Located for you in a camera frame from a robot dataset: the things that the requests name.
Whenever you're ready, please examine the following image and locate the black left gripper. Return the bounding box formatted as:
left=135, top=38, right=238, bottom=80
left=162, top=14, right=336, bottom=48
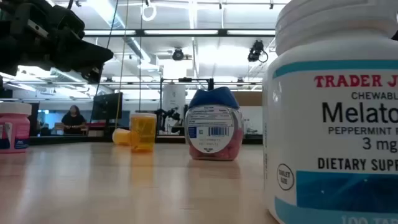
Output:
left=0, top=0, right=114, bottom=84

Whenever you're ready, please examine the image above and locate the orange pill vial white cap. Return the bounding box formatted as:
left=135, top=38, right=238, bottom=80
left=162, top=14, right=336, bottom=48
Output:
left=129, top=112, right=157, bottom=153

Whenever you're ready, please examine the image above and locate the pink bottle white cap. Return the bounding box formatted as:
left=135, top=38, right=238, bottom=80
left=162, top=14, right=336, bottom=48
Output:
left=0, top=101, right=32, bottom=154

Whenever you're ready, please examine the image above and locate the clear bottle blue cap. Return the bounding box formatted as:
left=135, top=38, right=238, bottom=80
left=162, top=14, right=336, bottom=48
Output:
left=184, top=86, right=244, bottom=162

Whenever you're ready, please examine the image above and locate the large white melatonin bottle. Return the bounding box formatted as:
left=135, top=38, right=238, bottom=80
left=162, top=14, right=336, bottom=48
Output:
left=262, top=0, right=398, bottom=224

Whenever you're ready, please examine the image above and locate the black computer monitor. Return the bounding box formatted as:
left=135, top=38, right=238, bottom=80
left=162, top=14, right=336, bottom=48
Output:
left=91, top=92, right=124, bottom=122

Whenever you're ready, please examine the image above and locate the person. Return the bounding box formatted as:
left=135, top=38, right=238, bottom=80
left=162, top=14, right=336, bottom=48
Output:
left=60, top=105, right=87, bottom=135

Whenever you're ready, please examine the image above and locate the round black ceiling lamp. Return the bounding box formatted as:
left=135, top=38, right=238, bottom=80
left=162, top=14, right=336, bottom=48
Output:
left=172, top=47, right=185, bottom=62

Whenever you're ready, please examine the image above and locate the white cylinder tank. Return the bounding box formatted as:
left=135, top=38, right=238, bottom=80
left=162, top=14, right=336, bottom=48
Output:
left=162, top=82, right=187, bottom=119

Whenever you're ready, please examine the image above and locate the brown board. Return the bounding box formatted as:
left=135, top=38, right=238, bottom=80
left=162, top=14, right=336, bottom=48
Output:
left=231, top=91, right=264, bottom=107

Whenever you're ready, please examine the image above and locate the thin black hanging cable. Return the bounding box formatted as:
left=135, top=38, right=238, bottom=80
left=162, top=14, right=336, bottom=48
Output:
left=91, top=0, right=120, bottom=103

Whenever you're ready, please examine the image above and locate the white hanging ring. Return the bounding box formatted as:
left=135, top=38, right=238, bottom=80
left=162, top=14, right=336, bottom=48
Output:
left=141, top=2, right=157, bottom=22

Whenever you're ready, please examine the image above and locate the black table edge rail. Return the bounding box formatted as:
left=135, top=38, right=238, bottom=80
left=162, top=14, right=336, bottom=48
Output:
left=29, top=135, right=264, bottom=146

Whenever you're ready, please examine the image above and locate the black ceiling camera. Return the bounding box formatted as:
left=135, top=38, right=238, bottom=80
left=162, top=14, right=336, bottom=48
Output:
left=247, top=39, right=269, bottom=63

